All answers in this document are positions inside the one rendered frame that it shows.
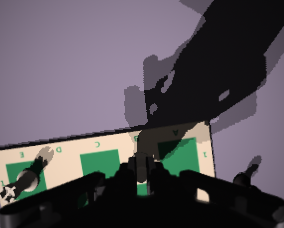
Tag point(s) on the green and cream chessboard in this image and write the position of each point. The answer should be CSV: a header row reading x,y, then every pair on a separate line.
x,y
177,147

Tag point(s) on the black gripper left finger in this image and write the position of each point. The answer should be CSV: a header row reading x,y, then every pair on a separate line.
x,y
46,208

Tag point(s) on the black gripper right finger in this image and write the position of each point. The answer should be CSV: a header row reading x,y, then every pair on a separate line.
x,y
261,207

